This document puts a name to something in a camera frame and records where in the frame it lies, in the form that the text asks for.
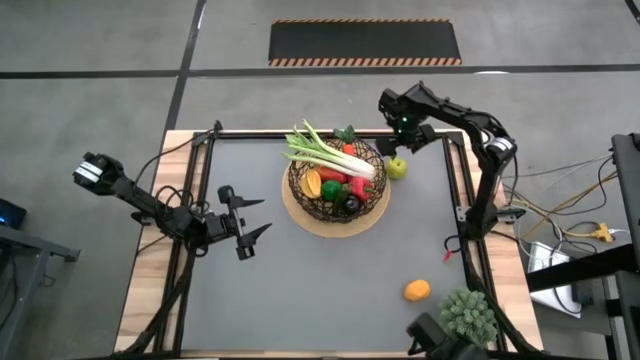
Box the small red vegetable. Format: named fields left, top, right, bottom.
left=315, top=166, right=350, bottom=185

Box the yellow power splitter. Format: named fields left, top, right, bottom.
left=589, top=223, right=615, bottom=244

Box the red bell pepper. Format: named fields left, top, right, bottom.
left=347, top=175, right=375, bottom=202

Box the green bushy vegetable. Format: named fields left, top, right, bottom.
left=438, top=287, right=500, bottom=349

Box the round wooden board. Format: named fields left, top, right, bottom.
left=281, top=159, right=392, bottom=239

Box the yellow floor cable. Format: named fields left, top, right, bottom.
left=509, top=169, right=619, bottom=239

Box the black table frame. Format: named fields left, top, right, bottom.
left=149, top=119, right=541, bottom=360

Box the grey side table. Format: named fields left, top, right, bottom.
left=0, top=224, right=81, bottom=360

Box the yellow star fruit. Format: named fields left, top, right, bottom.
left=299, top=168, right=323, bottom=200

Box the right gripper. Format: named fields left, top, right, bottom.
left=375, top=117, right=437, bottom=157

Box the green bell pepper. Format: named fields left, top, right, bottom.
left=320, top=179, right=344, bottom=203

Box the green apple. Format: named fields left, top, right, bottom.
left=385, top=155, right=409, bottom=181

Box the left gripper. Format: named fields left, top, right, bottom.
left=202, top=184, right=274, bottom=261

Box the black hazard-striped floor mat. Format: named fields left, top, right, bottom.
left=268, top=18, right=463, bottom=68

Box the black table-level camera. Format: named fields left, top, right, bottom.
left=405, top=312, right=489, bottom=360

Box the black wire basket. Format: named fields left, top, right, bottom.
left=287, top=137, right=389, bottom=224

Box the orange fruit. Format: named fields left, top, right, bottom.
left=403, top=278, right=432, bottom=303

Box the black device with blue light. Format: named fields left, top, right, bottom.
left=0, top=198, right=27, bottom=230

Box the pale green celery stalk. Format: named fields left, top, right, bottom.
left=282, top=118, right=377, bottom=181

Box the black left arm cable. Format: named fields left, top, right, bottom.
left=132, top=127, right=221, bottom=201

